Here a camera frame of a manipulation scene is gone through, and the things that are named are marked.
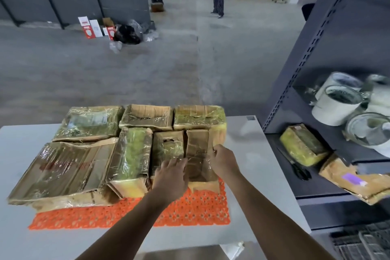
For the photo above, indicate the yellow-green taped parcel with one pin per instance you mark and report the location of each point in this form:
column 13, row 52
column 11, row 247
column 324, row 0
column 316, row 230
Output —
column 198, row 116

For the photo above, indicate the clear plastic bag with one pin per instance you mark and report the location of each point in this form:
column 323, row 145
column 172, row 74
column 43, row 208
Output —
column 150, row 36
column 115, row 47
column 135, row 26

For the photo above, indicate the white table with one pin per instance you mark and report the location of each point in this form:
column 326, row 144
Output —
column 259, row 162

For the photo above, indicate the grey square table sticker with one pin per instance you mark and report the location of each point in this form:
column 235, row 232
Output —
column 250, row 118

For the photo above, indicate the person's left forearm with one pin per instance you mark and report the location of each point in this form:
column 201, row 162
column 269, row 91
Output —
column 122, row 235

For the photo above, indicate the tall red white carton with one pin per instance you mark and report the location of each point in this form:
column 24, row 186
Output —
column 88, row 29

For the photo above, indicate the yellow parcel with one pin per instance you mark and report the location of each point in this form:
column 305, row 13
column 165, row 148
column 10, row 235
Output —
column 301, row 147

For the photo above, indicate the crumpled white paper bag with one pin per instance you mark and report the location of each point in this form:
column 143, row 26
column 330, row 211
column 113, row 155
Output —
column 233, row 250

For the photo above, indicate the orange perforated plastic mat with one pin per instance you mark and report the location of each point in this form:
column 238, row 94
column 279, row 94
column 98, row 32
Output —
column 198, row 208

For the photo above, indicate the black rubbish bag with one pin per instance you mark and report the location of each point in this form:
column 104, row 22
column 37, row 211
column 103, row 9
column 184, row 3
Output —
column 128, row 35

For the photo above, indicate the taped parcel with white label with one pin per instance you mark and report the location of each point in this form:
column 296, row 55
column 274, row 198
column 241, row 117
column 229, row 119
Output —
column 88, row 122

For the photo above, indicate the person's left hand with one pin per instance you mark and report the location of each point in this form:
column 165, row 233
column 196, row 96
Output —
column 170, row 180

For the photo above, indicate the green taped parcel tall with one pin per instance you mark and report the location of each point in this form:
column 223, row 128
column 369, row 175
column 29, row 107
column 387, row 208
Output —
column 131, row 156

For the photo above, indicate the large taped carton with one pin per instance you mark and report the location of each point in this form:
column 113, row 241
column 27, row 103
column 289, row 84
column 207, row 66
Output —
column 61, row 171

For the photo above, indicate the person's right hand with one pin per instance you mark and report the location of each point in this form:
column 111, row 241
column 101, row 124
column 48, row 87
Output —
column 225, row 162

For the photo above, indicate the dark blue metal shelf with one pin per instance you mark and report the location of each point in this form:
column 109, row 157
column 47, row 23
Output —
column 341, row 25

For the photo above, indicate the small red white carton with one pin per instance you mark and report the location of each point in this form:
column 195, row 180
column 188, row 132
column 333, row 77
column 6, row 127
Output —
column 111, row 33

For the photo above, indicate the grey plastic lattice crate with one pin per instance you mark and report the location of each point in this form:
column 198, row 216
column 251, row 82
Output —
column 359, row 244

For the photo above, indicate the person's right forearm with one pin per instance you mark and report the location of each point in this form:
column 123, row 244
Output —
column 274, row 226

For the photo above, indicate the white tape roll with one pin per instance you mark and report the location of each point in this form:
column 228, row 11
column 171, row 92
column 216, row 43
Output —
column 341, row 78

